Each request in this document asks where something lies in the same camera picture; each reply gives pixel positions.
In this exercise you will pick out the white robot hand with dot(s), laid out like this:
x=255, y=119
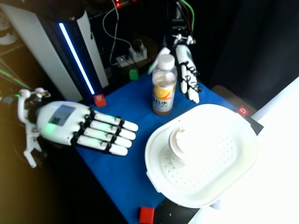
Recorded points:
x=60, y=121
x=184, y=56

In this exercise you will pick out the orange vitamin drink bottle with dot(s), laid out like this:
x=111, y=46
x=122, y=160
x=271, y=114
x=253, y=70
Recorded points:
x=163, y=93

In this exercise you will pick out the white paper coffee cup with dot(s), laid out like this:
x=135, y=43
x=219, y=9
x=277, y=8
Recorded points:
x=177, y=142

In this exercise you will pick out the white perforated tray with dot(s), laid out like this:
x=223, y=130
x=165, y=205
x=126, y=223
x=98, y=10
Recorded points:
x=210, y=191

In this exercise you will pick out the red number eight block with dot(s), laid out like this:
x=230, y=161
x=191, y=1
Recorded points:
x=100, y=100

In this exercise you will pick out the green toy block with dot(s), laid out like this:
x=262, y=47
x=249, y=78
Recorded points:
x=133, y=74

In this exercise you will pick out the white power strip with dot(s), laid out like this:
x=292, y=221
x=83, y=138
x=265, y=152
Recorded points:
x=122, y=61

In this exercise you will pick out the black curtain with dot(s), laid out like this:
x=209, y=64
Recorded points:
x=257, y=46

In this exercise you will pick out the white tower with blue light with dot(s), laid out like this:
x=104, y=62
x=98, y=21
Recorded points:
x=42, y=46

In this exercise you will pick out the red letter G block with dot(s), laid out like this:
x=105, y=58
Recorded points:
x=243, y=111

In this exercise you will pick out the blue table cloth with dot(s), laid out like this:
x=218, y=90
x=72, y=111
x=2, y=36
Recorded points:
x=130, y=168

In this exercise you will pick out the red lit electronics board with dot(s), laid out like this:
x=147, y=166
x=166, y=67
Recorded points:
x=118, y=3

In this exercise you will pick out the red toy block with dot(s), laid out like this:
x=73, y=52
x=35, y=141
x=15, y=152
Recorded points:
x=146, y=215

